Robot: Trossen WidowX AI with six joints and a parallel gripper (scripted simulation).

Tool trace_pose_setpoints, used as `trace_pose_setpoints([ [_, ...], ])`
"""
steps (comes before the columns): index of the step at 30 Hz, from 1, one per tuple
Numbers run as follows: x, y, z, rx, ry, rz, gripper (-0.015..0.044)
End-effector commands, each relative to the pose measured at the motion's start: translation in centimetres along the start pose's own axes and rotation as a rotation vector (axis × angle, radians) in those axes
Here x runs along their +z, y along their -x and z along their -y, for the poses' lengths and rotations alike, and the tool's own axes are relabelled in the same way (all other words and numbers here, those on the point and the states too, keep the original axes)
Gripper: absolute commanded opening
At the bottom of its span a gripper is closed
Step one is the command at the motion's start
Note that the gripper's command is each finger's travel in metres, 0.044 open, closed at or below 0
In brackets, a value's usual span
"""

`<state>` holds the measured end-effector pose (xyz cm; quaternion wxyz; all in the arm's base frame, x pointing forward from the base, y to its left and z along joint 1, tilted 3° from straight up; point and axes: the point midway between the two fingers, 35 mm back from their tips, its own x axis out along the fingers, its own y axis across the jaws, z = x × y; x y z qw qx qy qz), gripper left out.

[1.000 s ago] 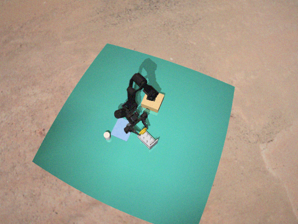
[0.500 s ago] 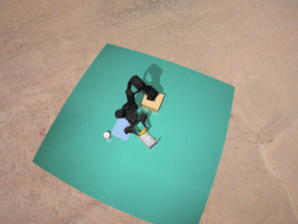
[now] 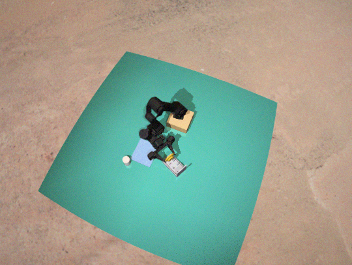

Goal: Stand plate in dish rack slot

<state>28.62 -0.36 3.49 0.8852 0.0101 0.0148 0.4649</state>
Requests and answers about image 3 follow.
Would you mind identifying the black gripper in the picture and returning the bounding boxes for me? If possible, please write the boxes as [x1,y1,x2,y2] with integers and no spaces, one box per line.
[147,136,175,163]

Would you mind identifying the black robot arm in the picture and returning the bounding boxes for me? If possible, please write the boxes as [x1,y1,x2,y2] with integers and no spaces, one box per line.
[139,97,188,149]

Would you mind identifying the light blue mat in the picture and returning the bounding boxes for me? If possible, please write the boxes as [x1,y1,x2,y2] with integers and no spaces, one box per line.
[131,139,155,167]

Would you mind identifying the white dish rack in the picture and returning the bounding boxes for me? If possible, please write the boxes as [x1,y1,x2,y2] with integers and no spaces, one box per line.
[163,156,187,177]

